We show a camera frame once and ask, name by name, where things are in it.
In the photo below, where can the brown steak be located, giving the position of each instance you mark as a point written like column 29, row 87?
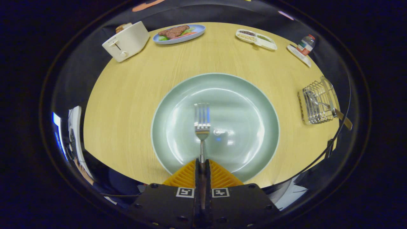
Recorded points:
column 173, row 31

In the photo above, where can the pale green plate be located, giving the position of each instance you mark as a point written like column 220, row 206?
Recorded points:
column 241, row 105

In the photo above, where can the white coaster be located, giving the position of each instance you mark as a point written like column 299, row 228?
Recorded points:
column 300, row 56

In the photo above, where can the computer monitor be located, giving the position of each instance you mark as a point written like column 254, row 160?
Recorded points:
column 58, row 136

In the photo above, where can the white side table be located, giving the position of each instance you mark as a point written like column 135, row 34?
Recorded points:
column 76, row 127

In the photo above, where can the clear water bottle red cap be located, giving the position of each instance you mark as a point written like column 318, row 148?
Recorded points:
column 306, row 46

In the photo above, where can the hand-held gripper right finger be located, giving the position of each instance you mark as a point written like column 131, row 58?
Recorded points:
column 241, row 206

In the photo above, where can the blue plate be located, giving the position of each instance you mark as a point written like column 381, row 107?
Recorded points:
column 198, row 31

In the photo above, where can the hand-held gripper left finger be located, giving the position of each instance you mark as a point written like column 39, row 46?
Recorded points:
column 165, row 206

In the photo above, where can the white toaster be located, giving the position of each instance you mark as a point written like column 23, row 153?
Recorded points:
column 127, row 43

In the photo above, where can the brown toast slice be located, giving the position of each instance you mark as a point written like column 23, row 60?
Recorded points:
column 123, row 27

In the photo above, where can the white divided dish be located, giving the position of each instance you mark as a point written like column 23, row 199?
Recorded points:
column 270, row 45

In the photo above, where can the person's dark clothing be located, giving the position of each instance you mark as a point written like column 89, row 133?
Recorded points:
column 120, row 183

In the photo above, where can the green and red vegetables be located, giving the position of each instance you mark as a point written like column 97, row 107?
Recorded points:
column 188, row 31

